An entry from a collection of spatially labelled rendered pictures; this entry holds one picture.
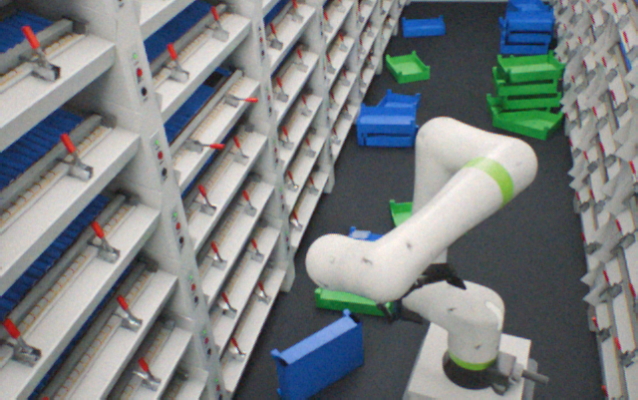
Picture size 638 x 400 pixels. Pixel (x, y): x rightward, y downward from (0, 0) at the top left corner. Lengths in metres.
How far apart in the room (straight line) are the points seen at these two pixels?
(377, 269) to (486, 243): 1.68
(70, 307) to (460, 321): 0.87
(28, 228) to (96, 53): 0.34
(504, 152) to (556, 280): 1.31
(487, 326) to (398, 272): 0.52
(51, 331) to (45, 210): 0.22
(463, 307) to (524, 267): 1.10
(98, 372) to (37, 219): 0.39
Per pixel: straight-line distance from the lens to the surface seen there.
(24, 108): 1.10
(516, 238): 2.79
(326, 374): 2.15
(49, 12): 1.35
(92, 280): 1.32
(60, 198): 1.21
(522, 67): 3.73
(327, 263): 1.17
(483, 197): 1.28
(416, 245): 1.14
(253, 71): 2.01
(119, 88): 1.34
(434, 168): 1.46
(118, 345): 1.45
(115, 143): 1.34
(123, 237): 1.40
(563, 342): 2.39
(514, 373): 1.72
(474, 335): 1.59
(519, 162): 1.37
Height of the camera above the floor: 1.71
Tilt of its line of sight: 34 degrees down
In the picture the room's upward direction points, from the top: 5 degrees counter-clockwise
